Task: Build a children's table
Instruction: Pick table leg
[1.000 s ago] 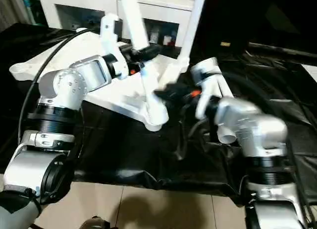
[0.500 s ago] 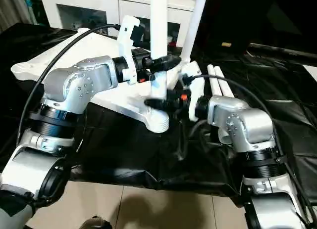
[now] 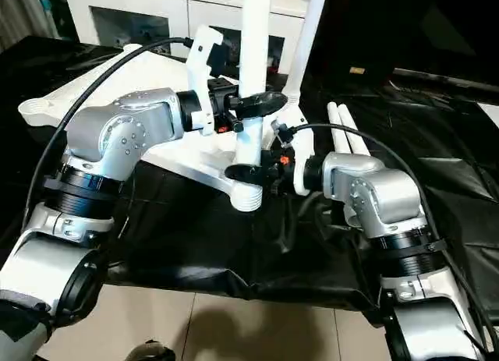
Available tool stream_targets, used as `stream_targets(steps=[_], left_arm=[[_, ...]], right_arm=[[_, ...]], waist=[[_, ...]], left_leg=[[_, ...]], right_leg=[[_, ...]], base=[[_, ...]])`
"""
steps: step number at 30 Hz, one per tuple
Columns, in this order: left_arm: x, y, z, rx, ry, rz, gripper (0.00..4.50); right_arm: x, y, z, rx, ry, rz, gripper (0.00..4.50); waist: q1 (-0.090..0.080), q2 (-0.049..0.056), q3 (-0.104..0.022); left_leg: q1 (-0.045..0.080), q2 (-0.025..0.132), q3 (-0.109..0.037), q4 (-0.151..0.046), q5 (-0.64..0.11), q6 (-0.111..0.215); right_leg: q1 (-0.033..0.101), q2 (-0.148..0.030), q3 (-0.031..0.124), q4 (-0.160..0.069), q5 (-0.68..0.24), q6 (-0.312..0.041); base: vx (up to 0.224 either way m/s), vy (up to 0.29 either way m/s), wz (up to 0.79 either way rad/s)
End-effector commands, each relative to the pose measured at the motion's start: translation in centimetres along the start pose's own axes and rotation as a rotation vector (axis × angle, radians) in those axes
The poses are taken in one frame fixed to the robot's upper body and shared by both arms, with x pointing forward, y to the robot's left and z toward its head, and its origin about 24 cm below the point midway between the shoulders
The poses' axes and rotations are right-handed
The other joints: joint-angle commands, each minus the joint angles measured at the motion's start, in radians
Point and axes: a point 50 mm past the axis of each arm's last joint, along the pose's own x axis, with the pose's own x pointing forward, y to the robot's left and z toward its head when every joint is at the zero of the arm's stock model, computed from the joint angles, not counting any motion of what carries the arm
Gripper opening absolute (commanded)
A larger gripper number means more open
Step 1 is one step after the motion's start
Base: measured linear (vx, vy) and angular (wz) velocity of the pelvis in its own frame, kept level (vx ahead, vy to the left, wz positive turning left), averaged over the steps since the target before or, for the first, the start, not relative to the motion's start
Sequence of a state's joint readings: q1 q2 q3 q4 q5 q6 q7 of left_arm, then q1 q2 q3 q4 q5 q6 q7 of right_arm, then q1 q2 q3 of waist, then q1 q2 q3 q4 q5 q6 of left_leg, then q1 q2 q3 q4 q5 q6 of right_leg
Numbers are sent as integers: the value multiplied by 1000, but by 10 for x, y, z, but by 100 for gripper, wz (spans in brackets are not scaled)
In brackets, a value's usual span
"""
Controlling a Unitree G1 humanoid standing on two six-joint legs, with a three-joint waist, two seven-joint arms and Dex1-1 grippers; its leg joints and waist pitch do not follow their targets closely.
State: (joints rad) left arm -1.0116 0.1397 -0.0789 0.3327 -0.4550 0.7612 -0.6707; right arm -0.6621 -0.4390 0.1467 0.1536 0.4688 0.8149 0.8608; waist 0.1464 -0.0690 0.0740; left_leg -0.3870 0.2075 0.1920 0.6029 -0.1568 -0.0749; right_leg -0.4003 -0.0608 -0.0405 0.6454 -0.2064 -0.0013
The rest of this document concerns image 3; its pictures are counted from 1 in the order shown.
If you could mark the white plastic table leg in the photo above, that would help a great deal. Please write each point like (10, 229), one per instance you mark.
(253, 45)
(308, 37)
(354, 135)
(337, 123)

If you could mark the white plastic table top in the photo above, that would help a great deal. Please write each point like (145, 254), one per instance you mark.
(183, 158)

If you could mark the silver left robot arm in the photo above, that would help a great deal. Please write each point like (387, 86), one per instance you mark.
(117, 131)

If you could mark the black shiny mat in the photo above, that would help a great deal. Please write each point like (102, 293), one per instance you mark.
(195, 252)

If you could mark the small tan block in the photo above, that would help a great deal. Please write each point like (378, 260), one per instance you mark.
(357, 70)

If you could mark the white cabinet with glass doors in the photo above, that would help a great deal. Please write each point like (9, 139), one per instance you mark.
(156, 6)

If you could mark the dark brown cabinet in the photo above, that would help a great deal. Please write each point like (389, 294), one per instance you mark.
(409, 25)

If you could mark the grey curtain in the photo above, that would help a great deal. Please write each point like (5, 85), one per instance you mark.
(31, 14)

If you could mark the white flat item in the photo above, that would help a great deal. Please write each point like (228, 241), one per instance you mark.
(489, 113)

